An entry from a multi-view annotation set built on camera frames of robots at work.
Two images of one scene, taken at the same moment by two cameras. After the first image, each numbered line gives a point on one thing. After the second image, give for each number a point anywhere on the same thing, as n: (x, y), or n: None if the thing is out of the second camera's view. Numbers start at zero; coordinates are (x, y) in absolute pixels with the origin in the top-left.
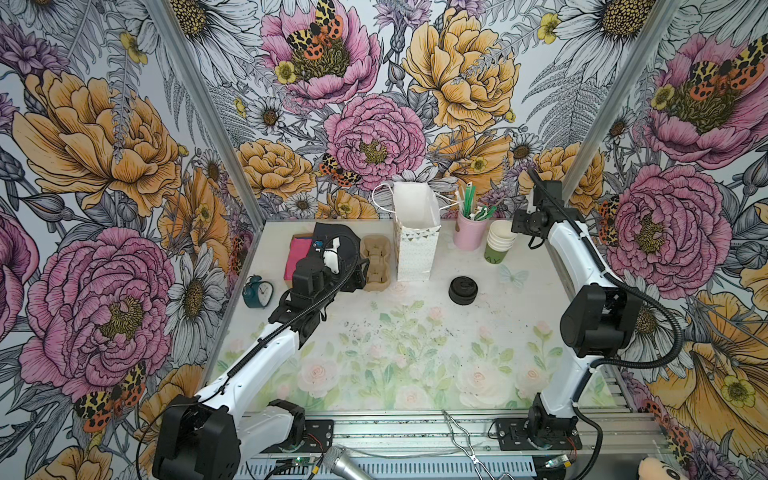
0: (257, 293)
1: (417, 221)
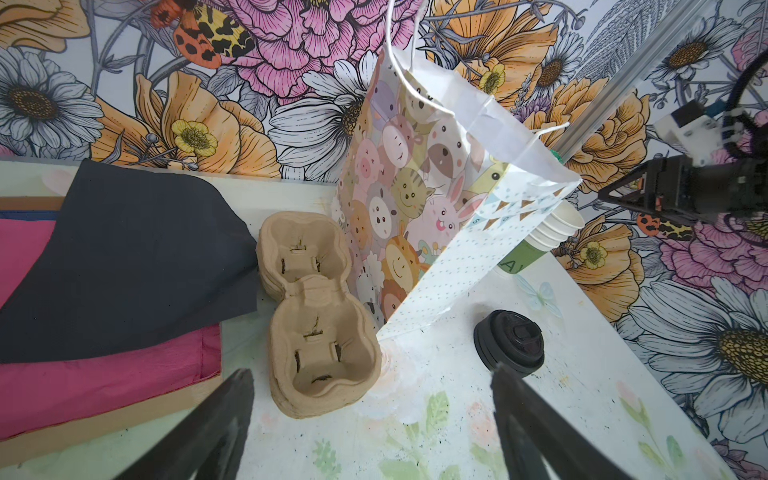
0: None
1: (437, 181)
